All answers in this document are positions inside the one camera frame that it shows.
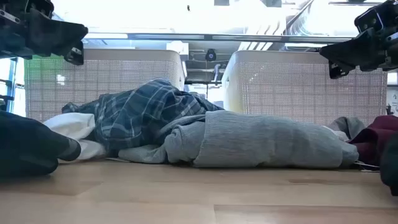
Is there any blue plaid shirt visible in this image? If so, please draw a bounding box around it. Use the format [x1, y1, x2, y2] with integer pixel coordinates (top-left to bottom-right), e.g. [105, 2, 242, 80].
[61, 78, 224, 158]

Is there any white ceiling device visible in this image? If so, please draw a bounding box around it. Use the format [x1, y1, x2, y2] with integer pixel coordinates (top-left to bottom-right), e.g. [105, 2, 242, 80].
[166, 40, 190, 57]

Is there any white perforated plastic basket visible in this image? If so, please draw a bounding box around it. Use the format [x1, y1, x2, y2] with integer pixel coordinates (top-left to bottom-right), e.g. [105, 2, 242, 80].
[24, 48, 187, 124]
[221, 50, 389, 126]

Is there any long ceiling light fixture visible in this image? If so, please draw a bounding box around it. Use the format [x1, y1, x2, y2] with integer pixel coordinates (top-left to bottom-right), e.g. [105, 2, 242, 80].
[83, 32, 129, 40]

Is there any horizontal metal frame bar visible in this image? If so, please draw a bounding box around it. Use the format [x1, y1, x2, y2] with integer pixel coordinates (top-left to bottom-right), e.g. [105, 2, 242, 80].
[83, 32, 354, 44]

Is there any dark grey-blue garment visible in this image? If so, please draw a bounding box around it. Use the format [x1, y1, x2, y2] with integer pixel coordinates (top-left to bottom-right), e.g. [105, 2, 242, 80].
[379, 132, 398, 197]

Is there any dark navy garment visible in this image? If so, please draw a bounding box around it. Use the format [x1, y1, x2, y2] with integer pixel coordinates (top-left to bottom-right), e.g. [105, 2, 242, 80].
[0, 111, 82, 180]

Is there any light grey knit sweater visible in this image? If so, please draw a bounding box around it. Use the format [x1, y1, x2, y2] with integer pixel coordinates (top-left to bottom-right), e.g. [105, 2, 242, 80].
[118, 110, 360, 169]

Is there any maroon garment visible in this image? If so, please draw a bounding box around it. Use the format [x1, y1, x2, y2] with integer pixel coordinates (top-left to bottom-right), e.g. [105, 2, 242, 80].
[347, 114, 398, 167]

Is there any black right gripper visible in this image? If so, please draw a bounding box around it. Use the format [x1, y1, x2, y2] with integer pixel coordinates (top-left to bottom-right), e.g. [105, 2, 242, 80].
[319, 0, 398, 80]

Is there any white garment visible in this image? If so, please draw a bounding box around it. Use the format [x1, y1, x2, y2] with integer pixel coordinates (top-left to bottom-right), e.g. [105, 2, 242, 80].
[43, 112, 108, 162]

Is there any small grey garment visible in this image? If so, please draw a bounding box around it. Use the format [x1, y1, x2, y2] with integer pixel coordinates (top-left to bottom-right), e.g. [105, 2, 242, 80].
[326, 116, 366, 141]

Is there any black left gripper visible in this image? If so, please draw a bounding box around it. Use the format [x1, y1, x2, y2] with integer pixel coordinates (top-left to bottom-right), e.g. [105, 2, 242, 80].
[0, 0, 89, 67]

